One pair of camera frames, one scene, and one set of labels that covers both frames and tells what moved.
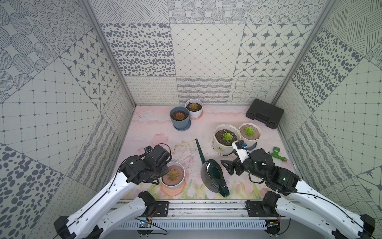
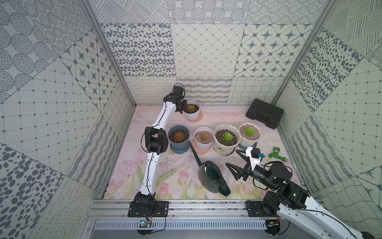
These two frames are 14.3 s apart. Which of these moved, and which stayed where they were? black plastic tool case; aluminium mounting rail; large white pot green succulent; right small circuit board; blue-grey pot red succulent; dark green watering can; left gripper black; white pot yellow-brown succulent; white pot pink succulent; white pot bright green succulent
Moved: dark green watering can; left gripper black; blue-grey pot red succulent; white pot pink succulent
Stayed: aluminium mounting rail; right small circuit board; white pot bright green succulent; white pot yellow-brown succulent; black plastic tool case; large white pot green succulent
